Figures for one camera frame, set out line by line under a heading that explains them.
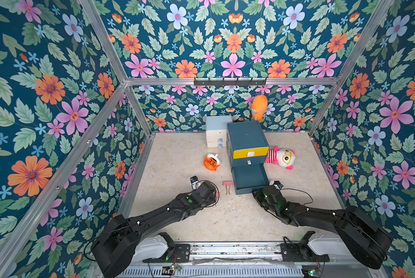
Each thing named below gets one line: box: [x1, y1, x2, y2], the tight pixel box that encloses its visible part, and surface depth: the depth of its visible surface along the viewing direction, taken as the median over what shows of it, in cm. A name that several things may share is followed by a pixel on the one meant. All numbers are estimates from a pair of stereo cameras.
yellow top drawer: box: [233, 146, 270, 160], surface depth 86 cm
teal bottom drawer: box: [231, 163, 270, 196], surface depth 96 cm
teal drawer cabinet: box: [226, 120, 270, 188], surface depth 92 cm
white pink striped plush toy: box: [265, 145, 296, 170], surface depth 101 cm
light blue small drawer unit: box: [205, 115, 234, 149], surface depth 107 cm
